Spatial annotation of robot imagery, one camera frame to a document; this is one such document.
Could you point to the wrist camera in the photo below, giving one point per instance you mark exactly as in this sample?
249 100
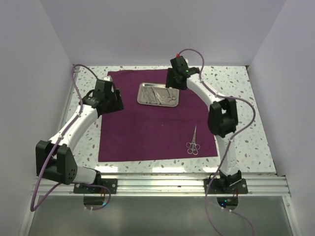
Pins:
180 67
104 85

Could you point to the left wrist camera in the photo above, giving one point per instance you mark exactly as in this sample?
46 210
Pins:
104 85

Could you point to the small steel ring scissors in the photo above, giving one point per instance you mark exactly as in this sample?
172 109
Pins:
171 96

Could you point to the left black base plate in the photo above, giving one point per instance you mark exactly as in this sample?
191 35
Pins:
110 183

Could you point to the steel scalpel handle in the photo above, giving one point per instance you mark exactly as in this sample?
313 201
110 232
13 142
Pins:
158 97

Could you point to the steel forceps with rings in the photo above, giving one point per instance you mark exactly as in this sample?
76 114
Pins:
193 140

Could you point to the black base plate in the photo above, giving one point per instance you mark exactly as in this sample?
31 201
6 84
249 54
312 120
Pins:
110 183
242 186

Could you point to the aluminium front rail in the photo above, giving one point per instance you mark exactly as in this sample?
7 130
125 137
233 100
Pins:
191 185

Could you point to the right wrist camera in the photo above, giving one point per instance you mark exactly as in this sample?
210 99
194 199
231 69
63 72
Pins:
180 67

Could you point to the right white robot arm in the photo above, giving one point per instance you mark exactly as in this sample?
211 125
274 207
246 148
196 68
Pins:
222 122

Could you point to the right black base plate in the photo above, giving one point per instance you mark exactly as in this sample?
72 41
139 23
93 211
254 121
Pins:
242 186

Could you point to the steel straight probe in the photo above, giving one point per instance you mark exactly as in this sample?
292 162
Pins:
152 93

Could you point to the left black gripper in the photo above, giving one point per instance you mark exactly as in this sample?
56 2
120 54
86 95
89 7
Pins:
118 104

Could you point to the steel instrument tray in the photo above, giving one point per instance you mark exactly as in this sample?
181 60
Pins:
161 89

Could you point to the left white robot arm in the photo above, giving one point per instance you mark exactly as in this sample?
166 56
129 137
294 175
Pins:
54 158

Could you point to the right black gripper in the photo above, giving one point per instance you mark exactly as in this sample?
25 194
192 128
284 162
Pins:
170 83

